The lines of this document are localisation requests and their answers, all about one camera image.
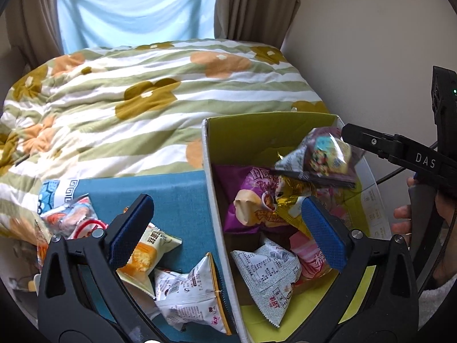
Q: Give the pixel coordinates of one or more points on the person's right hand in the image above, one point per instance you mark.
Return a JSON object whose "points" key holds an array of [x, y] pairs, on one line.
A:
{"points": [[444, 232]]}

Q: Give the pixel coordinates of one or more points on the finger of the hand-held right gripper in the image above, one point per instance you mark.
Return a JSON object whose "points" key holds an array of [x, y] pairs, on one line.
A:
{"points": [[371, 142]]}

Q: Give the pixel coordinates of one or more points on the brown curtain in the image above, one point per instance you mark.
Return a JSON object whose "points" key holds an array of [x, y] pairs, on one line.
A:
{"points": [[32, 18], [250, 7]]}

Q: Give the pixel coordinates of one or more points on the triangular orange white snack packet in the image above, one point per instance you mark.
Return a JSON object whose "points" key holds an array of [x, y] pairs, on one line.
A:
{"points": [[192, 293]]}

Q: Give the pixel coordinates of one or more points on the light blue window cloth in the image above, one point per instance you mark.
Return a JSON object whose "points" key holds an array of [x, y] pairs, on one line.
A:
{"points": [[135, 7]]}

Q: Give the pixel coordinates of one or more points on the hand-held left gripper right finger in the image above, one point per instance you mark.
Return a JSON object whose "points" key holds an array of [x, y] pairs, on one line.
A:
{"points": [[322, 229]]}

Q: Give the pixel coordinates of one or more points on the light pink snack packet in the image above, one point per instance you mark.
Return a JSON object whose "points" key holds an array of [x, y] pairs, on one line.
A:
{"points": [[332, 203]]}

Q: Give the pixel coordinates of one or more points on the clear colourful candy packet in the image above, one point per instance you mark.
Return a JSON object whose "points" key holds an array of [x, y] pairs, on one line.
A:
{"points": [[325, 153]]}

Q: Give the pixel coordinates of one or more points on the pink snack packet white print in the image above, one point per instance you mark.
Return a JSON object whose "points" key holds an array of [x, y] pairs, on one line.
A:
{"points": [[310, 257]]}

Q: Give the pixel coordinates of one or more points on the gold snack packet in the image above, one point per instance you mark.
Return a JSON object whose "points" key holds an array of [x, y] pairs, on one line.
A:
{"points": [[289, 202]]}

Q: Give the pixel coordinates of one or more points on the pale triangular snack packet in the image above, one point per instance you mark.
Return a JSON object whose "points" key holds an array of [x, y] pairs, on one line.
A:
{"points": [[291, 165]]}

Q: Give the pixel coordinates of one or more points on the green cardboard box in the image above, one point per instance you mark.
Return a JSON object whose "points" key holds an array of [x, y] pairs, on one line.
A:
{"points": [[360, 203]]}

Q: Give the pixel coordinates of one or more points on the red white snack packet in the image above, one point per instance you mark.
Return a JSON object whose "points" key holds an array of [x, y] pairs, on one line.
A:
{"points": [[76, 218]]}

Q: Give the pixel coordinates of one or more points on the blue folding bed table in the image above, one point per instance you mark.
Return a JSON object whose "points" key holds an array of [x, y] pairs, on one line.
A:
{"points": [[178, 203]]}

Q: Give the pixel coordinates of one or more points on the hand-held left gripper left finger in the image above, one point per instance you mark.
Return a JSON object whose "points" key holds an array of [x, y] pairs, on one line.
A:
{"points": [[131, 229]]}

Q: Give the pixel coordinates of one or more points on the orange cake snack packet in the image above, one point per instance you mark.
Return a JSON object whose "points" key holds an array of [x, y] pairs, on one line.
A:
{"points": [[146, 257]]}

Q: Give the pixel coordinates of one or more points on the purple chips packet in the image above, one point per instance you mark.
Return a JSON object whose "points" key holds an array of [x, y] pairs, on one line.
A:
{"points": [[250, 189]]}

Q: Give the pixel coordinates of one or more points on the white triangular printed snack packet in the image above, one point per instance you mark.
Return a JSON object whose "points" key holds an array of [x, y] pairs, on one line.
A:
{"points": [[271, 275]]}

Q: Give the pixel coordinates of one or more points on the floral striped duvet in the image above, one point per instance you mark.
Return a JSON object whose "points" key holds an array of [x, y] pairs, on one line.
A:
{"points": [[142, 114]]}

